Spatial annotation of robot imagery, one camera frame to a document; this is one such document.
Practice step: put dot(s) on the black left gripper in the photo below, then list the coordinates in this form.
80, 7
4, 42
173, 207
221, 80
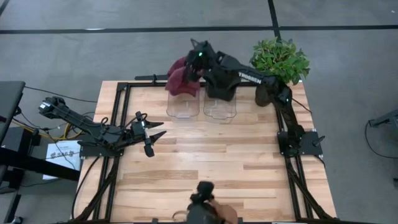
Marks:
136, 132

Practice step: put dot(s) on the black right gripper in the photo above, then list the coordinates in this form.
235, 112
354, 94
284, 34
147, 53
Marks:
200, 60

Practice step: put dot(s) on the dark grey baseball cap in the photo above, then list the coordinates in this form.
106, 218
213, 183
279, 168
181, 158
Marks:
220, 97
224, 84

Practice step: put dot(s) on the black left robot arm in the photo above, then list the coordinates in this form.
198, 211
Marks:
81, 121

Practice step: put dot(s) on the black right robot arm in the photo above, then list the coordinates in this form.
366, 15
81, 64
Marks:
255, 77

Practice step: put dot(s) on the clear plastic bin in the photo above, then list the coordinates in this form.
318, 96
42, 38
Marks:
183, 105
219, 109

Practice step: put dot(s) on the black plant pot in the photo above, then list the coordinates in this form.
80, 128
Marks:
262, 98

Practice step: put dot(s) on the green leafy plant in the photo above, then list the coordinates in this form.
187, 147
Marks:
280, 60

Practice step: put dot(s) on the white printed paper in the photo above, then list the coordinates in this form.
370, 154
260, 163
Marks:
66, 149

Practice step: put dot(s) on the person's hand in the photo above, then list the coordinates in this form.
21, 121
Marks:
227, 213

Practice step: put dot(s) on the black stand beam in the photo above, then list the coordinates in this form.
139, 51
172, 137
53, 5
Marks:
37, 163

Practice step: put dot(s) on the grey stand foot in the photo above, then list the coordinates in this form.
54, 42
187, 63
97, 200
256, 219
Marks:
387, 119

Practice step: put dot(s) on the black bracket bar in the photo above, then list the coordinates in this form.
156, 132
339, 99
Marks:
146, 77

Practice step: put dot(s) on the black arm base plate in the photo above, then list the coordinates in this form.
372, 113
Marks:
93, 151
311, 146

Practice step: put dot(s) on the small black bracket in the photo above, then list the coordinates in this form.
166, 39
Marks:
154, 221

